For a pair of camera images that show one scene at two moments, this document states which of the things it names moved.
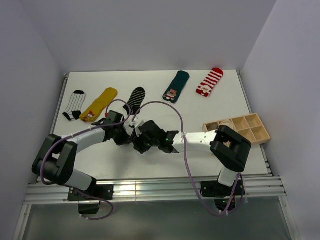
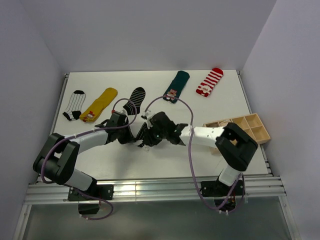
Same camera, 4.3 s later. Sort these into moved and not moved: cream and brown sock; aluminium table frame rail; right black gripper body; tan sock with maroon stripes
Moved: right black gripper body
Not moved: tan sock with maroon stripes; cream and brown sock; aluminium table frame rail
